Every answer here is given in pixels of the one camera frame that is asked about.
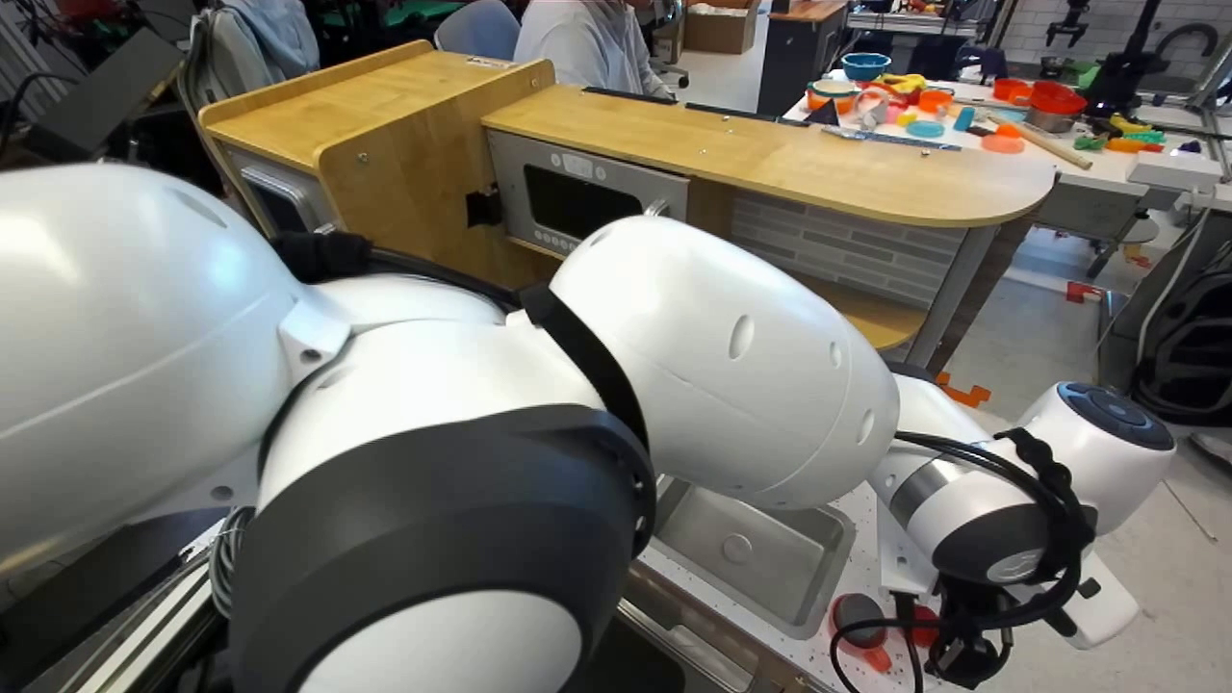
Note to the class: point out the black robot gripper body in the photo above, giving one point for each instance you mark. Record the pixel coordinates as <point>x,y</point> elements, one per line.
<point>986,614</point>

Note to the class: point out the red round toy disc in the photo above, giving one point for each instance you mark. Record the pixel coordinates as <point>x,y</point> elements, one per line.
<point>918,624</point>

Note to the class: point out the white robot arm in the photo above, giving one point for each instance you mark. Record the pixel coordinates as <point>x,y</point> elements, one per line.
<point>130,360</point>

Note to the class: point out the orange toy cup grey lid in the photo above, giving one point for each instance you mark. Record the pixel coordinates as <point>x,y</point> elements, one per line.
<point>857,620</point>

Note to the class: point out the grey toy sink basin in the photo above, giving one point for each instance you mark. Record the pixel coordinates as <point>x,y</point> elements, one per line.
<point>756,554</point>

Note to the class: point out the blue toy bowl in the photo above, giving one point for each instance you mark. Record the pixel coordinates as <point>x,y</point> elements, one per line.
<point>867,65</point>

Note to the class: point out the grey toy microwave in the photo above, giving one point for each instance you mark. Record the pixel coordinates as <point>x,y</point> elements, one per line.
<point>563,193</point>

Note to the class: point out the wooden toy kitchen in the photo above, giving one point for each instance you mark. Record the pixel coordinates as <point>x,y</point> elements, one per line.
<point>410,154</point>

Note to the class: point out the grey toy oven door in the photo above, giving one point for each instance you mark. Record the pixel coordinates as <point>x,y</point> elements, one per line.
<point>277,198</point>

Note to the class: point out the orange plastic floor piece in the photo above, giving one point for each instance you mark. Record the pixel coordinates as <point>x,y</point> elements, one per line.
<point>959,392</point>

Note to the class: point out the grey kitchen support pole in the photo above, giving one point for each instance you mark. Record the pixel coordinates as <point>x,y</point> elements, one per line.
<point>970,294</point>

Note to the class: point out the small red floor object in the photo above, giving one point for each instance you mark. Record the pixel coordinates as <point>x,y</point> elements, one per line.
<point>1080,294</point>

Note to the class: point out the black bag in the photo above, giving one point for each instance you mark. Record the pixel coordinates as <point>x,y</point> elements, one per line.
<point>1181,333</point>

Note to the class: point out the white table with toys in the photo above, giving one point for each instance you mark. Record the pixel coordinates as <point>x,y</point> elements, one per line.
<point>1129,178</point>

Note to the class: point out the cardboard box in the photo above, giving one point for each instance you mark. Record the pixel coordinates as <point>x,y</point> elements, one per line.
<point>718,25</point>

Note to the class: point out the person in light shirt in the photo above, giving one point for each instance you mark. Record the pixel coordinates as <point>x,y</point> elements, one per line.
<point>582,44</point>

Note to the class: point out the blue chair back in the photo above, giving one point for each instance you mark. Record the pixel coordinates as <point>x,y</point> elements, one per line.
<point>481,29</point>

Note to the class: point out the green white flat strips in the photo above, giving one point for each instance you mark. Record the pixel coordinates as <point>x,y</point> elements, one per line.
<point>130,636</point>

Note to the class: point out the grey jacket on chair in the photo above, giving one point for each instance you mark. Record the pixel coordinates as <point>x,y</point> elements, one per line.
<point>255,31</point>

